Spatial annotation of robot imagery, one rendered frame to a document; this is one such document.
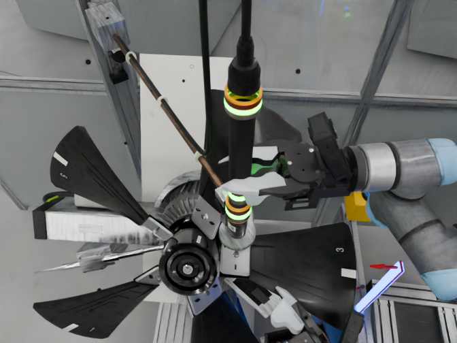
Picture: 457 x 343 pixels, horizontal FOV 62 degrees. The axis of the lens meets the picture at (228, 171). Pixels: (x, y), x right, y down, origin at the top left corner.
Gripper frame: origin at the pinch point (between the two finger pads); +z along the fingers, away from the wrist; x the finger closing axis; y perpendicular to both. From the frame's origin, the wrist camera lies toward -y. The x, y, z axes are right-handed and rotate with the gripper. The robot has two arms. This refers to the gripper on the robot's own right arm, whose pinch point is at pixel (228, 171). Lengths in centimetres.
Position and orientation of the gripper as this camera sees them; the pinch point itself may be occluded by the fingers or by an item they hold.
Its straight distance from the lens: 55.6
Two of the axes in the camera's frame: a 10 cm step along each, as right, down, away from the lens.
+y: -0.1, 5.8, 8.1
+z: -9.9, 0.8, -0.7
